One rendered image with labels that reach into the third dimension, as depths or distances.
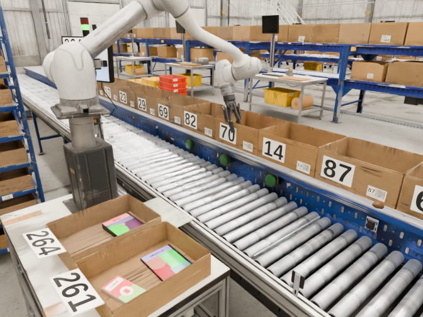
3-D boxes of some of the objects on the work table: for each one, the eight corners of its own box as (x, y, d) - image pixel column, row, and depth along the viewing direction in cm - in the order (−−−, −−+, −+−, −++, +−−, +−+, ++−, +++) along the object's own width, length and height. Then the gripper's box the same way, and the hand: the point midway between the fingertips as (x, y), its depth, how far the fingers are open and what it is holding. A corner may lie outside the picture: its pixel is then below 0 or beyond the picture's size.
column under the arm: (80, 224, 145) (68, 158, 133) (62, 202, 163) (50, 143, 151) (131, 205, 161) (124, 144, 149) (109, 187, 179) (102, 132, 167)
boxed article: (135, 312, 99) (135, 308, 98) (101, 292, 107) (101, 288, 106) (152, 296, 105) (151, 292, 104) (118, 278, 113) (117, 274, 112)
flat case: (124, 244, 128) (124, 241, 128) (102, 226, 140) (101, 223, 140) (152, 231, 137) (152, 228, 137) (128, 214, 149) (128, 211, 149)
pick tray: (48, 244, 132) (43, 224, 128) (130, 211, 156) (128, 193, 152) (75, 280, 112) (70, 257, 109) (163, 236, 137) (162, 216, 133)
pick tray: (77, 285, 110) (72, 261, 107) (167, 239, 134) (165, 219, 131) (115, 338, 91) (111, 312, 87) (212, 274, 115) (212, 251, 111)
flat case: (168, 289, 108) (168, 285, 107) (140, 261, 121) (140, 258, 120) (198, 270, 116) (198, 267, 116) (169, 246, 129) (169, 243, 129)
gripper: (235, 94, 203) (242, 129, 206) (213, 97, 193) (221, 135, 195) (243, 92, 197) (250, 128, 200) (221, 95, 187) (229, 133, 189)
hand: (235, 126), depth 197 cm, fingers open, 5 cm apart
